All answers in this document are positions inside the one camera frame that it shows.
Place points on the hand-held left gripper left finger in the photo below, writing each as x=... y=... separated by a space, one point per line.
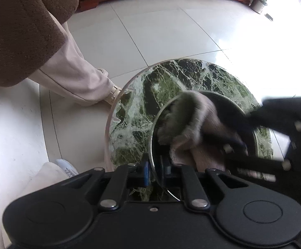
x=145 y=172

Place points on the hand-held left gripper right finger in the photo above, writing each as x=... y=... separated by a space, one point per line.
x=166 y=171

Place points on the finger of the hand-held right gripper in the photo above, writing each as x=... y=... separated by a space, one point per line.
x=277 y=116
x=256 y=160

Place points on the person's left leg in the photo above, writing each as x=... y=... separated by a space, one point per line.
x=44 y=173

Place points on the white sneaker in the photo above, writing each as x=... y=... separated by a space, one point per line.
x=67 y=167

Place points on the round green marble table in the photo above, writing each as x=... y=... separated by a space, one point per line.
x=140 y=103

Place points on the steel bowl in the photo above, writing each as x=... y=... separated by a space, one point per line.
x=228 y=107

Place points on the small dark object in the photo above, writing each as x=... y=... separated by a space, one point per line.
x=269 y=17

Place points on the metal bin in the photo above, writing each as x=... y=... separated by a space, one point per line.
x=258 y=4

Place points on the pink fluffy towel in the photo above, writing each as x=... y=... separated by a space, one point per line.
x=204 y=124

